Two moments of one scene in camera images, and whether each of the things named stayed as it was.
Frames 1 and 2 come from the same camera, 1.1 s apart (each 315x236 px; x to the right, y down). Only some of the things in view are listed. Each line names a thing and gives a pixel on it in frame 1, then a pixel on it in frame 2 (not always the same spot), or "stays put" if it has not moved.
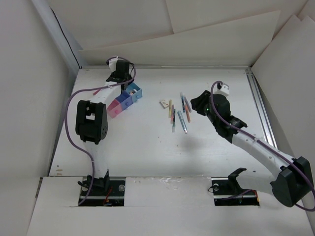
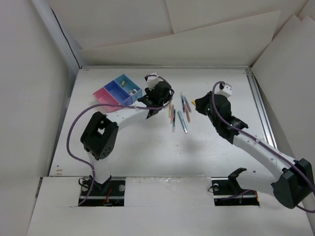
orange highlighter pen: (187, 112) stays put
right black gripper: (199, 102) stays put
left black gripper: (129, 77) -> (167, 99)
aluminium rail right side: (260, 108) stays put
